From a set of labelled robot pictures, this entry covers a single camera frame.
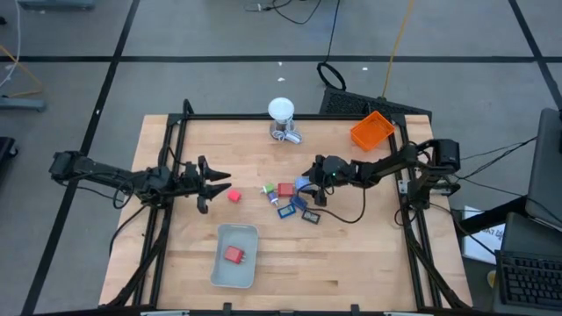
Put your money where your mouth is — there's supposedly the black floor cable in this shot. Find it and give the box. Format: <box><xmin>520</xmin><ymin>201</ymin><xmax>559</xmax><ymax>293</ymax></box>
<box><xmin>244</xmin><ymin>0</ymin><xmax>324</xmax><ymax>25</ymax></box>

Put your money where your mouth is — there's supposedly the black aluminium table frame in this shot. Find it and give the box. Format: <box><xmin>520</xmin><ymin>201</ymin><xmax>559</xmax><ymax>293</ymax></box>
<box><xmin>99</xmin><ymin>98</ymin><xmax>473</xmax><ymax>313</ymax></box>

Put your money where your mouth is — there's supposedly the black perforated panel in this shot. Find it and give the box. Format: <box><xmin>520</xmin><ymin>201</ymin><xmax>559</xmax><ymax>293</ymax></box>
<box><xmin>319</xmin><ymin>86</ymin><xmax>433</xmax><ymax>119</ymax></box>

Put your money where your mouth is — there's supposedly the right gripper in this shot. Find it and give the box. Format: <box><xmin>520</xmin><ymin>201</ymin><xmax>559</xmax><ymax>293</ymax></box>
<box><xmin>301</xmin><ymin>154</ymin><xmax>355</xmax><ymax>207</ymax></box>

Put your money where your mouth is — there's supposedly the white mushroom lamp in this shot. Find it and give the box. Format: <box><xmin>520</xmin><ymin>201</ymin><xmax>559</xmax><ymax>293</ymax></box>
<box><xmin>267</xmin><ymin>96</ymin><xmax>297</xmax><ymax>140</ymax></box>

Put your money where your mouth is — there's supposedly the orange plastic bin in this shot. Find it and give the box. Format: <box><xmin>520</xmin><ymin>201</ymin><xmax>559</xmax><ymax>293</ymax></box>
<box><xmin>349</xmin><ymin>110</ymin><xmax>396</xmax><ymax>153</ymax></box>

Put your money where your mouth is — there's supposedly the black floor equipment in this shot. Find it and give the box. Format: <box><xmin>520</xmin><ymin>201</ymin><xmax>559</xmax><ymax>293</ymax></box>
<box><xmin>0</xmin><ymin>136</ymin><xmax>18</xmax><ymax>162</ymax></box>

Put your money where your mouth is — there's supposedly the red wall charger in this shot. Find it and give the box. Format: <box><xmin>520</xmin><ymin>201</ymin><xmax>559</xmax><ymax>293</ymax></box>
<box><xmin>223</xmin><ymin>245</ymin><xmax>247</xmax><ymax>265</ymax></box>

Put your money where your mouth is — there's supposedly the white paper sheet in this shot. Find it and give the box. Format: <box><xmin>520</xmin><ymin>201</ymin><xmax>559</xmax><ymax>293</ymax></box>
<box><xmin>460</xmin><ymin>205</ymin><xmax>506</xmax><ymax>264</ymax></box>

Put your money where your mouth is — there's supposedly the black keyboard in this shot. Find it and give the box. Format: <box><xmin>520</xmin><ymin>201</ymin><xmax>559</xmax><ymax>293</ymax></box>
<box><xmin>495</xmin><ymin>249</ymin><xmax>562</xmax><ymax>311</ymax></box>

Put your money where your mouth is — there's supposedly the black bar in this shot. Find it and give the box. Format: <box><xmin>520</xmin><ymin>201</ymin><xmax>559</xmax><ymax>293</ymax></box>
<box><xmin>456</xmin><ymin>195</ymin><xmax>528</xmax><ymax>238</ymax></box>

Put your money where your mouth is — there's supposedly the yellow hanging cable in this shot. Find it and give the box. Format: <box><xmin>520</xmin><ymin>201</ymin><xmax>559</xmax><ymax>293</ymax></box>
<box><xmin>0</xmin><ymin>43</ymin><xmax>45</xmax><ymax>98</ymax></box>
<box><xmin>380</xmin><ymin>0</ymin><xmax>416</xmax><ymax>98</ymax></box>

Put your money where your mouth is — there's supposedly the grey stand foot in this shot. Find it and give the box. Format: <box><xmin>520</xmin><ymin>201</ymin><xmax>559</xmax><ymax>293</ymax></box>
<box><xmin>17</xmin><ymin>0</ymin><xmax>96</xmax><ymax>12</ymax></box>
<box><xmin>0</xmin><ymin>96</ymin><xmax>47</xmax><ymax>113</ymax></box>

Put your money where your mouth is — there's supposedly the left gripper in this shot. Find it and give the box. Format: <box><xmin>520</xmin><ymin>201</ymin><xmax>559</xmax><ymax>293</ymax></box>
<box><xmin>174</xmin><ymin>154</ymin><xmax>233</xmax><ymax>215</ymax></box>

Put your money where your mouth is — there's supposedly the white coiled cable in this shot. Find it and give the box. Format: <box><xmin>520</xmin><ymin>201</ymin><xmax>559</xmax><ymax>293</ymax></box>
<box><xmin>270</xmin><ymin>125</ymin><xmax>304</xmax><ymax>146</ymax></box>

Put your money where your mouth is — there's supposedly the grey plastic bin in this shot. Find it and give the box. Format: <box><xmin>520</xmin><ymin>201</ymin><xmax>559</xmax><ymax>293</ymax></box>
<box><xmin>209</xmin><ymin>222</ymin><xmax>260</xmax><ymax>290</ymax></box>

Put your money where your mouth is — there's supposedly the black cable with loop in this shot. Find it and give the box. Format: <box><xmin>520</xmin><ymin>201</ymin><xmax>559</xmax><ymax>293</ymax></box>
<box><xmin>316</xmin><ymin>0</ymin><xmax>348</xmax><ymax>92</ymax></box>

